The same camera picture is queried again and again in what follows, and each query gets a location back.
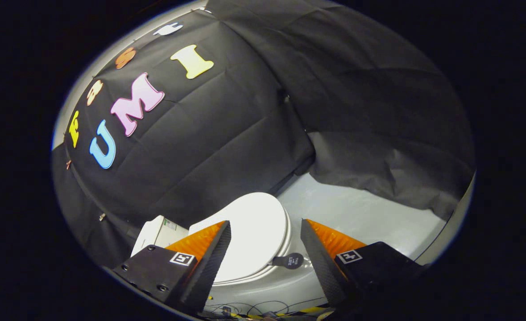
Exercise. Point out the white toilet lid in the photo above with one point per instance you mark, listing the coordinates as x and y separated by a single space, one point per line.
258 232

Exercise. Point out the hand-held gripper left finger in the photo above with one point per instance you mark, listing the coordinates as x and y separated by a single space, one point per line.
209 272

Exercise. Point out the black backdrop cloth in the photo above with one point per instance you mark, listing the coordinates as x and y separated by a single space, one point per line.
227 133

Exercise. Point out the white toilet tank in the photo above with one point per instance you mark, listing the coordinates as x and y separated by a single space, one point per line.
153 236

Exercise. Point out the yellow black floor tape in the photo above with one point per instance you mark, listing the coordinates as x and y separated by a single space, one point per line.
312 309

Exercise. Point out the white toilet bowl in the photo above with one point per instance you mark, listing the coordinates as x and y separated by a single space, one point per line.
267 292

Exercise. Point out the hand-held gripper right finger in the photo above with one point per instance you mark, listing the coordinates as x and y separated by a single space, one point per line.
323 267

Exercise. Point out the black lid pull tab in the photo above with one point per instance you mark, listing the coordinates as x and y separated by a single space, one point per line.
291 261

